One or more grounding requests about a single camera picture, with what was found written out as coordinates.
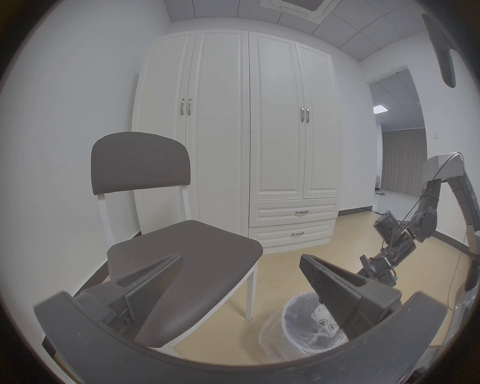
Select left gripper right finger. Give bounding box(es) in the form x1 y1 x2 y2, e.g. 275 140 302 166
299 254 403 340

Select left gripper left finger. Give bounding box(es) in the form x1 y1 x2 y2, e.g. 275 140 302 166
80 253 184 339

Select white printed wrapper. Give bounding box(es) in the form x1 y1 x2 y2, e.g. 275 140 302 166
310 304 340 332

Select clear plastic bag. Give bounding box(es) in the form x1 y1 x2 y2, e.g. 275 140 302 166
259 292 350 364

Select white trash bin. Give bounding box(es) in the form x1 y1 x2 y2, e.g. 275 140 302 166
281 292 349 354

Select grey curtain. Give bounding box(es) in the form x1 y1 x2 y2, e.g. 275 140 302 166
382 129 428 196

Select white chair grey cushions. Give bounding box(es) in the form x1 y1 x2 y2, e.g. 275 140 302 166
91 131 264 351

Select white wardrobe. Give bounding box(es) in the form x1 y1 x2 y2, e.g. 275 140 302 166
131 31 344 256

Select ceiling air conditioner vent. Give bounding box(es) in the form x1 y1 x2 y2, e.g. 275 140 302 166
260 0 342 25

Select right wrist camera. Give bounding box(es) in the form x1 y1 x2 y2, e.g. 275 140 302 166
359 254 377 277

